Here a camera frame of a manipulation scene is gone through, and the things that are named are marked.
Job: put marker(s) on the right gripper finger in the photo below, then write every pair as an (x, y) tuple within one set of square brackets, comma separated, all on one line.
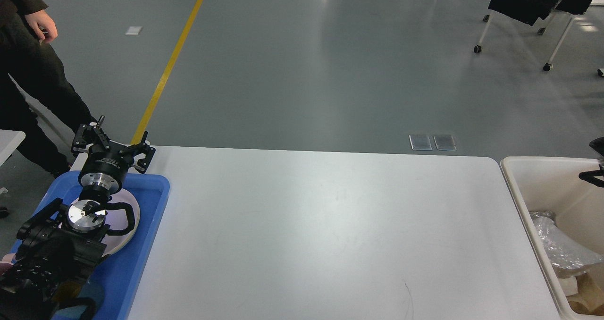
[(597, 145), (593, 177)]

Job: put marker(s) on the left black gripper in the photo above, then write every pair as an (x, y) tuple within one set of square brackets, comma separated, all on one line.
[(108, 163)]

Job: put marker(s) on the pink plate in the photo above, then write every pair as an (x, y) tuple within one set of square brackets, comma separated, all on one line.
[(122, 240)]

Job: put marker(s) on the foil piece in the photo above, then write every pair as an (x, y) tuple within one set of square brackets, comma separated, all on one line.
[(567, 257)]

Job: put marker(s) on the white paper cup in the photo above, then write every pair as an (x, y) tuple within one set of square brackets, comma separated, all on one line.
[(569, 285)]

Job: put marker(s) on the brown paper bag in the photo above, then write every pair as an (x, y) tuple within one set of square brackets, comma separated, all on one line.
[(589, 299)]

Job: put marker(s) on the teal mug yellow inside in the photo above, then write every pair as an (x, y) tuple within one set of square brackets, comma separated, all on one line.
[(91, 290)]

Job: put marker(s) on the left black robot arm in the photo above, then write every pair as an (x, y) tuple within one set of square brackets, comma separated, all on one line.
[(62, 244)]

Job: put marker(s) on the white plastic bin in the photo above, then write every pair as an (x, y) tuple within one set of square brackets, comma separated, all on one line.
[(553, 184)]

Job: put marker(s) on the person in black trousers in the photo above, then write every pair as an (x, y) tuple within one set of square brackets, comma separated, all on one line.
[(29, 65)]

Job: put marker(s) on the white side table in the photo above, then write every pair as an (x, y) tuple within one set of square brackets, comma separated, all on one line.
[(9, 141)]

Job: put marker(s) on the pink HOME mug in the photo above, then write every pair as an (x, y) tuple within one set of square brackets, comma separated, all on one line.
[(6, 262)]

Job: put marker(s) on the white clothes rack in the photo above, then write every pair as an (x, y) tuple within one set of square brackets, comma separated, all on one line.
[(564, 47)]

